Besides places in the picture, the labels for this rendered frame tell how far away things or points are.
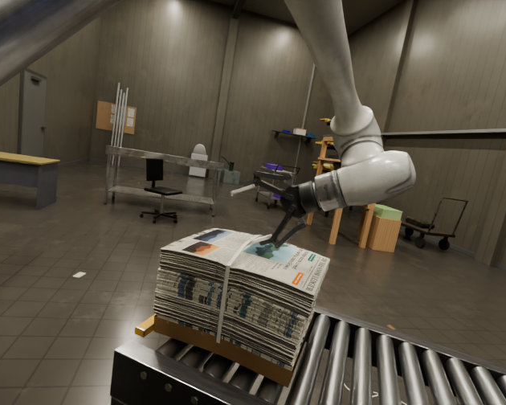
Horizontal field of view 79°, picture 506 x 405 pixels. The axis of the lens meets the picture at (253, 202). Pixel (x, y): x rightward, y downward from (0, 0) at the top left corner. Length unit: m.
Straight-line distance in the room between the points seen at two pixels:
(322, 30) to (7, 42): 0.38
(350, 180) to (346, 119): 0.15
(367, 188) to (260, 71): 12.28
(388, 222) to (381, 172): 4.95
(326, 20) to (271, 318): 0.56
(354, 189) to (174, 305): 0.51
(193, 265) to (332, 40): 0.54
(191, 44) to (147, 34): 1.53
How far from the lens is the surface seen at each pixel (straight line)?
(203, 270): 0.75
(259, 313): 0.72
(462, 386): 1.07
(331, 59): 0.55
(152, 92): 12.44
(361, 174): 0.70
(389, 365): 0.99
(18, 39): 0.43
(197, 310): 0.79
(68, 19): 0.46
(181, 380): 0.76
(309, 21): 0.51
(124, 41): 12.87
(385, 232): 5.66
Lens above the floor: 1.29
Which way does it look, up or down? 9 degrees down
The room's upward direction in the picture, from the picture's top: 10 degrees clockwise
